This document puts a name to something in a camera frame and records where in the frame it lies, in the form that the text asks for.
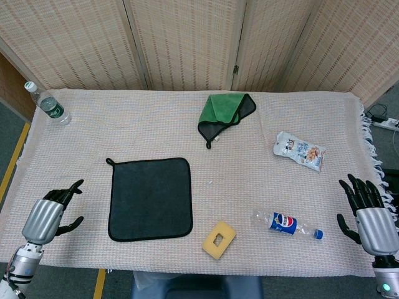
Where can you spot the pink woven tablecloth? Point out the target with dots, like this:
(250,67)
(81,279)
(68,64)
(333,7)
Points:
(156,130)

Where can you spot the white snack bag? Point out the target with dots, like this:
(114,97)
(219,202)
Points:
(299,149)

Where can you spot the green label water bottle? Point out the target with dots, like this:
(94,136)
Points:
(51,107)

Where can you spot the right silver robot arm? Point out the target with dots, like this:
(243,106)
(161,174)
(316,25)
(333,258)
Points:
(386,274)

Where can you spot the beige woven folding screen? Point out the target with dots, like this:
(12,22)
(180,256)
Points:
(187,43)

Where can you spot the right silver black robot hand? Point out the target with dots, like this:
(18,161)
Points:
(375,227)

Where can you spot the brown wooden cabinet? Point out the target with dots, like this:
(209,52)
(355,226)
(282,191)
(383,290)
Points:
(12,90)

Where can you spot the white power strip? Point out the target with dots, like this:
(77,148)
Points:
(386,123)

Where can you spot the dark grey yellow-backed cloth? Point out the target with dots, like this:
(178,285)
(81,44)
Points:
(149,199)

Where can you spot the blue grey robot torso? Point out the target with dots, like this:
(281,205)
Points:
(196,286)

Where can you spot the yellow sponge with hole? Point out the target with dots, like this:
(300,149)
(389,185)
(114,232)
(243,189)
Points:
(210,244)

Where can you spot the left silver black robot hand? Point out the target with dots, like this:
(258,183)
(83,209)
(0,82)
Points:
(42,218)

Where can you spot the blue label empty plastic bottle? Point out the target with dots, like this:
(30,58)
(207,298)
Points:
(282,222)

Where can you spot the green cloth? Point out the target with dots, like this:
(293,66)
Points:
(224,109)

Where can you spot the metal screen hinge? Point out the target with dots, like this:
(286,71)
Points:
(236,69)

